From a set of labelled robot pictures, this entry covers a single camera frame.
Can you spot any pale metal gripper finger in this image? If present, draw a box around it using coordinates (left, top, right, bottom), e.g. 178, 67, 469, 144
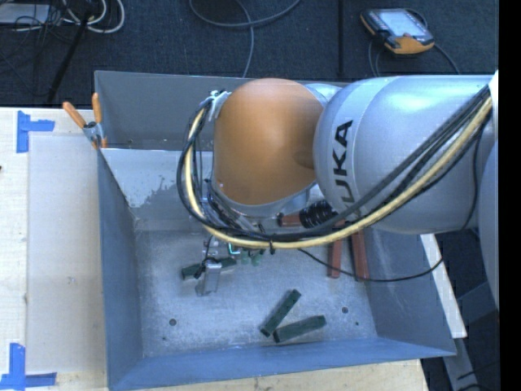
206, 259, 224, 296
195, 261, 210, 297

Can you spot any dark green block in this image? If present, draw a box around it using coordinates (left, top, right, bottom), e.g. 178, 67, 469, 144
181, 257, 238, 280
271, 314, 328, 345
259, 288, 303, 338

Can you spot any grey metal bin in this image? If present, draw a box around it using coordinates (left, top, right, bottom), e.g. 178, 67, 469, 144
93, 69, 458, 391

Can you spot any pale flat board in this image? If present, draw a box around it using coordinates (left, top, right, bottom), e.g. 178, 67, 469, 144
24, 130, 108, 376

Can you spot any black cylinder on white bracket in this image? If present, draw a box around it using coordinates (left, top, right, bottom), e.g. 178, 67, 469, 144
298, 199, 339, 231

